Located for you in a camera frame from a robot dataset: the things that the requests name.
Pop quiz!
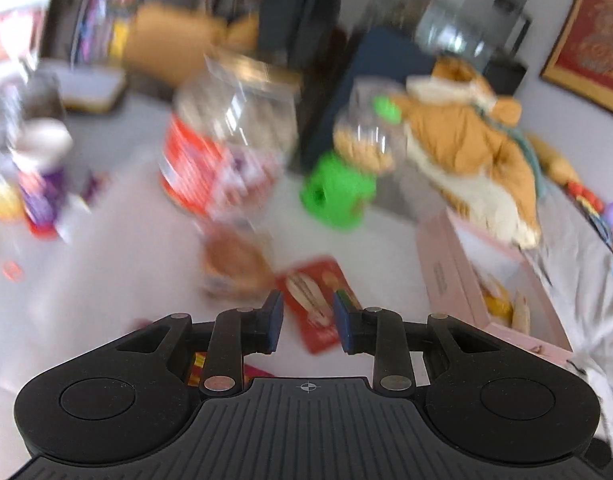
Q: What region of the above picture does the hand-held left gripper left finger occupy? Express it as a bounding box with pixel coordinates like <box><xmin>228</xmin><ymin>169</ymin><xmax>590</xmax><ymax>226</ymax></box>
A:
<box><xmin>116</xmin><ymin>289</ymin><xmax>286</xmax><ymax>399</ymax></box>

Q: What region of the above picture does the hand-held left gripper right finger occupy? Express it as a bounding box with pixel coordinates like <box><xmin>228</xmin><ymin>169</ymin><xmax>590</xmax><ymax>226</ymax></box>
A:
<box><xmin>333</xmin><ymin>290</ymin><xmax>503</xmax><ymax>399</ymax></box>

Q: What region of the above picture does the pink cardboard box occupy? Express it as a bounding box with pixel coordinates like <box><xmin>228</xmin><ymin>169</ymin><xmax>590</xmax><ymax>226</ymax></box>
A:
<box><xmin>416</xmin><ymin>210</ymin><xmax>574</xmax><ymax>356</ymax></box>

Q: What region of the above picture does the pale yellow snack packet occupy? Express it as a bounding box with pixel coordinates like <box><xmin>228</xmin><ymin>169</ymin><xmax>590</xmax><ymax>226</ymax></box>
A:
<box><xmin>509</xmin><ymin>287</ymin><xmax>533</xmax><ymax>333</ymax></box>

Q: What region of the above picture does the brown snack packet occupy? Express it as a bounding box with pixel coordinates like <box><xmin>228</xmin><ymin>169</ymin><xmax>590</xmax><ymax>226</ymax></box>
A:
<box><xmin>201</xmin><ymin>225</ymin><xmax>278</xmax><ymax>297</ymax></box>

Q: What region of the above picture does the green gumball machine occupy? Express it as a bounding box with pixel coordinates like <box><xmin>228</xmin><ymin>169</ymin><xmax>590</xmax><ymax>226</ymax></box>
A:
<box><xmin>300</xmin><ymin>85</ymin><xmax>412</xmax><ymax>231</ymax></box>

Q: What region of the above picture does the large red label jar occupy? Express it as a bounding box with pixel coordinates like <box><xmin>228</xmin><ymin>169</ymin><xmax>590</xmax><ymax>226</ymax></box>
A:
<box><xmin>159</xmin><ymin>55</ymin><xmax>302</xmax><ymax>221</ymax></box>

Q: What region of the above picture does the yellow and cream blanket pile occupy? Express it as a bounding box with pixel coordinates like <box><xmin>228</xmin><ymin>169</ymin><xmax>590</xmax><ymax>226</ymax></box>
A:
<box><xmin>401</xmin><ymin>57</ymin><xmax>543</xmax><ymax>249</ymax></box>

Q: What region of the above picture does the blue partition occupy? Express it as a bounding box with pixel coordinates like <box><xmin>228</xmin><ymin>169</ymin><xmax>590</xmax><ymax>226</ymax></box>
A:
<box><xmin>306</xmin><ymin>27</ymin><xmax>437</xmax><ymax>176</ymax></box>

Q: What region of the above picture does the yellow pillow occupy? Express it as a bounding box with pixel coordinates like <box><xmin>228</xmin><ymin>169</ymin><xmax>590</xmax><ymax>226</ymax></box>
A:
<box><xmin>529</xmin><ymin>135</ymin><xmax>583</xmax><ymax>187</ymax></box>

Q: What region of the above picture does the colourful toy pile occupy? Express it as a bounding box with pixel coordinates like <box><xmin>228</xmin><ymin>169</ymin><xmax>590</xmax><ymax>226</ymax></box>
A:
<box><xmin>566</xmin><ymin>180</ymin><xmax>613</xmax><ymax>267</ymax></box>

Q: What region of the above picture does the yellow wrapper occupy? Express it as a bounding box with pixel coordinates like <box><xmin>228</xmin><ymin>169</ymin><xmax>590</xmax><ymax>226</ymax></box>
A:
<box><xmin>0</xmin><ymin>180</ymin><xmax>25</xmax><ymax>222</ymax></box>

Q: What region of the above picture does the small jar with white band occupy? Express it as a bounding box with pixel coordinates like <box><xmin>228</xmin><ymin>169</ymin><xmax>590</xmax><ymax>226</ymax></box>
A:
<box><xmin>0</xmin><ymin>72</ymin><xmax>76</xmax><ymax>241</ymax></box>

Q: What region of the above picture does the yellow cushion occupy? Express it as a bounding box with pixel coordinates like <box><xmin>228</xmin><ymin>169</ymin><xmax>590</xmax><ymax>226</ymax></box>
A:
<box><xmin>124</xmin><ymin>2</ymin><xmax>260</xmax><ymax>87</ymax></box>

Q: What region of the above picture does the dark hanging jacket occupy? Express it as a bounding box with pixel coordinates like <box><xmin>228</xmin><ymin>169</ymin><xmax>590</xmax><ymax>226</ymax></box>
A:
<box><xmin>259</xmin><ymin>0</ymin><xmax>348</xmax><ymax>71</ymax></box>

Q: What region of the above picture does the glass display cabinet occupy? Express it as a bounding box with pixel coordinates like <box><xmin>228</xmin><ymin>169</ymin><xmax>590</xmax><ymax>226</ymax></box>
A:
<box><xmin>376</xmin><ymin>0</ymin><xmax>544</xmax><ymax>68</ymax></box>

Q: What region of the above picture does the colourful toy stack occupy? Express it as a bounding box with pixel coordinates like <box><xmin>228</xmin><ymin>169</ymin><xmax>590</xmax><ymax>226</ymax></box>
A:
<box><xmin>79</xmin><ymin>0</ymin><xmax>137</xmax><ymax>63</ymax></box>

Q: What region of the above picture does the framed red wall picture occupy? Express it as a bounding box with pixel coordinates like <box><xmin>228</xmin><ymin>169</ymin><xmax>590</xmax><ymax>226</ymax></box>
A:
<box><xmin>539</xmin><ymin>0</ymin><xmax>613</xmax><ymax>122</ymax></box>

